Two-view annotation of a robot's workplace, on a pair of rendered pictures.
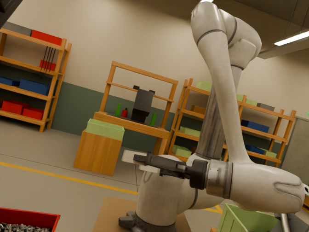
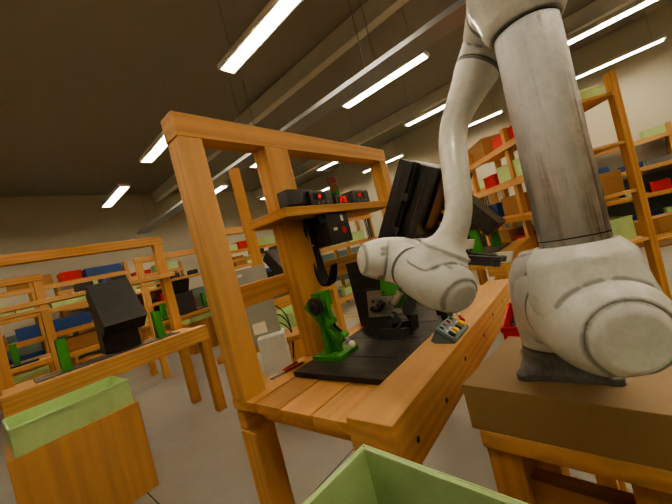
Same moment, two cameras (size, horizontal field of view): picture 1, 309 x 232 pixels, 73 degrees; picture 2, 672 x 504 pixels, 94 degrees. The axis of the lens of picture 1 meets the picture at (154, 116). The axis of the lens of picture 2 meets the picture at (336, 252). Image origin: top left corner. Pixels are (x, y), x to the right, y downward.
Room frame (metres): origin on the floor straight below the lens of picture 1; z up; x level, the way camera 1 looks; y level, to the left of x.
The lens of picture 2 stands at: (1.00, -0.90, 1.32)
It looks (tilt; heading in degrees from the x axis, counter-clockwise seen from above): 0 degrees down; 139
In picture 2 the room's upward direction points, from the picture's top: 14 degrees counter-clockwise
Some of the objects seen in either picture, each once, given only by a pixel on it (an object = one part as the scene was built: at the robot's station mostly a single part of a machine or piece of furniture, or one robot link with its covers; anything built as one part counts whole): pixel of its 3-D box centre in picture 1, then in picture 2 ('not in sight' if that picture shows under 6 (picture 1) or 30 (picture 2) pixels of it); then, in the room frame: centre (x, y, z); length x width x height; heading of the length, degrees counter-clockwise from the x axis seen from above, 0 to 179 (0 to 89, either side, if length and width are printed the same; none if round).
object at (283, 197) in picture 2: not in sight; (295, 198); (-0.16, -0.06, 1.59); 0.15 x 0.07 x 0.07; 100
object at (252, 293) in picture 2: not in sight; (330, 268); (-0.35, 0.20, 1.23); 1.30 x 0.05 x 0.09; 100
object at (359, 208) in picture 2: not in sight; (332, 212); (-0.24, 0.22, 1.52); 0.90 x 0.25 x 0.04; 100
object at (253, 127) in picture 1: (228, 134); not in sight; (5.61, -2.04, 1.12); 3.01 x 0.54 x 2.23; 98
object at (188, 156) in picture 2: not in sight; (333, 242); (-0.28, 0.21, 1.36); 1.49 x 0.09 x 0.97; 100
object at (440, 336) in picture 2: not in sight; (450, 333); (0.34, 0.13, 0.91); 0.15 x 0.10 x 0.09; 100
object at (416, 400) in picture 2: not in sight; (465, 336); (0.29, 0.31, 0.82); 1.50 x 0.14 x 0.15; 100
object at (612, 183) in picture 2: not in sight; (536, 209); (-0.31, 3.74, 1.19); 2.30 x 0.55 x 2.39; 139
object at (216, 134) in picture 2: not in sight; (309, 148); (-0.28, 0.21, 1.89); 1.50 x 0.09 x 0.09; 100
